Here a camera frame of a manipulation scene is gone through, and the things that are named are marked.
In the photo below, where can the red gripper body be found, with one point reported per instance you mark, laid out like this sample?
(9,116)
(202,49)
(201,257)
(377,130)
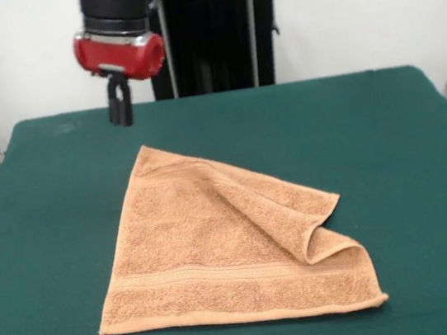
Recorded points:
(120,57)

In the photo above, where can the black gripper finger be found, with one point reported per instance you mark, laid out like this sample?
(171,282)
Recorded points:
(126,104)
(113,101)

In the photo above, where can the tan terry cloth towel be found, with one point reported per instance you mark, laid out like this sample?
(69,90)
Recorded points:
(203,262)

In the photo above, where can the dark green table cloth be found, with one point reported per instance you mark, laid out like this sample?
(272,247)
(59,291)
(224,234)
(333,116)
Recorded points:
(392,152)

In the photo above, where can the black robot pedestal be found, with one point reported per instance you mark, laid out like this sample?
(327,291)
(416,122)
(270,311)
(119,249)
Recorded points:
(218,43)

